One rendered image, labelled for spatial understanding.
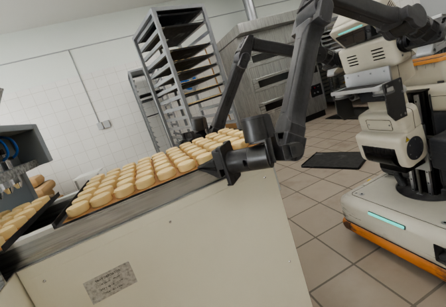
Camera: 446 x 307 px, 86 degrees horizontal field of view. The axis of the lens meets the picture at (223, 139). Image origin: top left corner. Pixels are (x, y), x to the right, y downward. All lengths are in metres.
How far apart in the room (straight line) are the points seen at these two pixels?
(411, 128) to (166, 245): 1.07
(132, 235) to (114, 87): 4.40
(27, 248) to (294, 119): 0.69
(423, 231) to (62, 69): 5.07
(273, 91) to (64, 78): 3.70
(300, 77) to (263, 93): 3.81
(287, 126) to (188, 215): 0.36
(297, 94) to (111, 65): 4.59
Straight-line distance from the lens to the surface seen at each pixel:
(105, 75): 5.02
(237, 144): 0.69
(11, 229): 0.80
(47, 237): 0.73
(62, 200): 1.00
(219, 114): 1.13
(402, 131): 1.27
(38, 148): 1.17
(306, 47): 0.69
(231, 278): 0.84
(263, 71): 4.51
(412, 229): 1.40
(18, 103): 5.30
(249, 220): 0.77
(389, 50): 1.19
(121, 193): 0.66
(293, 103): 0.62
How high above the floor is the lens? 1.08
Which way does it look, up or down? 11 degrees down
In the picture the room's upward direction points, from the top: 18 degrees counter-clockwise
